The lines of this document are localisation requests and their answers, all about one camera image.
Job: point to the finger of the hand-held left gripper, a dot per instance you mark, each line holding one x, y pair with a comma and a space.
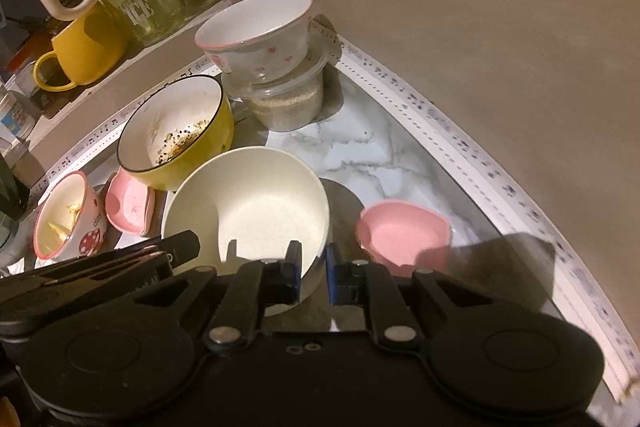
167, 244

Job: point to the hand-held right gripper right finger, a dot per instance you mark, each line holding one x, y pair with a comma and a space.
333, 279

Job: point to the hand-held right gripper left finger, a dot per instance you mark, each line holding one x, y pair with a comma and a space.
295, 276

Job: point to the cream bowl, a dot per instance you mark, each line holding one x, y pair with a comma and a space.
250, 207

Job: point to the small pink dish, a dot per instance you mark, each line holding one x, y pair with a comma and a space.
129, 203
404, 232

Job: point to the strawberry print bowl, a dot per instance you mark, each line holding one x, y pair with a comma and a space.
65, 217

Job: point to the dark appliance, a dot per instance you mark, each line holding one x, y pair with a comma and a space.
7, 204

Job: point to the yellow bowl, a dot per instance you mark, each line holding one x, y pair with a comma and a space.
172, 132

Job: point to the clear plastic container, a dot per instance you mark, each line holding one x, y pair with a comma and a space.
287, 99

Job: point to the small white labelled jar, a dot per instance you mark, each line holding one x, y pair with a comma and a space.
12, 117

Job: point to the yellow mug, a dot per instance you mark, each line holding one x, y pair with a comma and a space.
82, 47

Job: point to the white bowl with pink hearts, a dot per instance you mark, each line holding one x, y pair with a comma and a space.
257, 32

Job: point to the small glass jar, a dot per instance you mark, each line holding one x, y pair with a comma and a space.
131, 14

